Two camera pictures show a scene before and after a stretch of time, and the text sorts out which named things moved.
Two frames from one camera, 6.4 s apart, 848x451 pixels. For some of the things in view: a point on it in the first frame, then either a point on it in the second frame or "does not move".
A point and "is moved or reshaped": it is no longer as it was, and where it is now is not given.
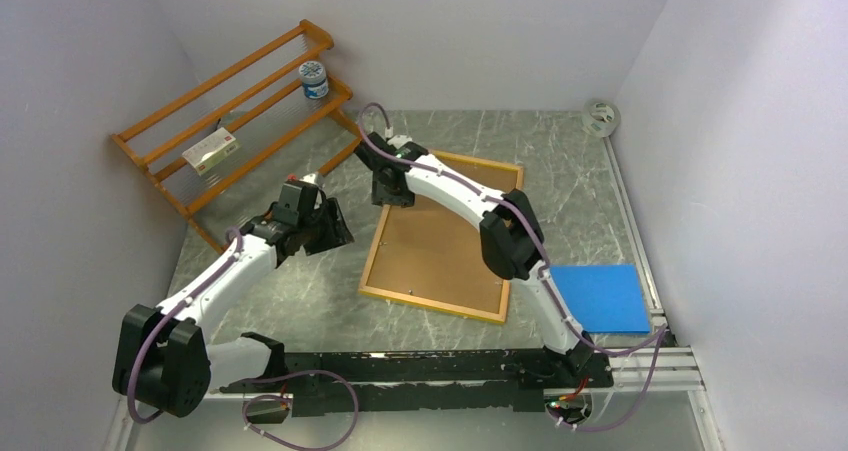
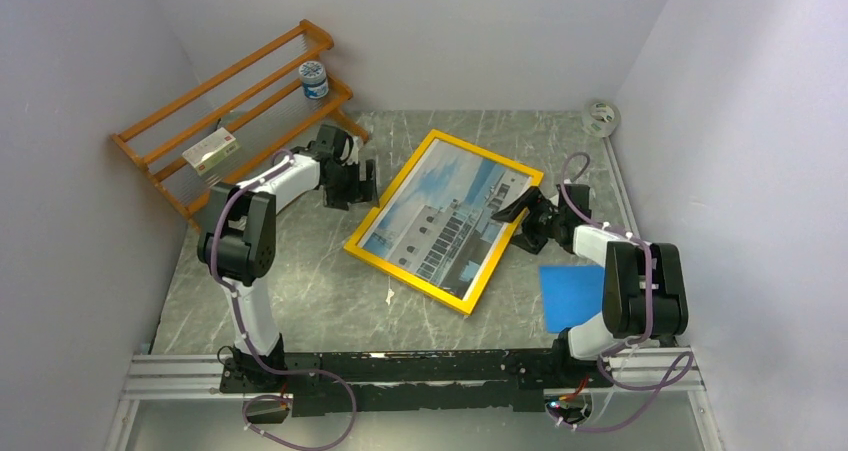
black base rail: (428, 382) does not move
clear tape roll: (601, 118) does not move
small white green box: (212, 151) does not move
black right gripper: (381, 196) to (535, 202)
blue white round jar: (314, 80) does not move
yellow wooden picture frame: (432, 253) is moved or reshaped
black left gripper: (337, 233) to (359, 191)
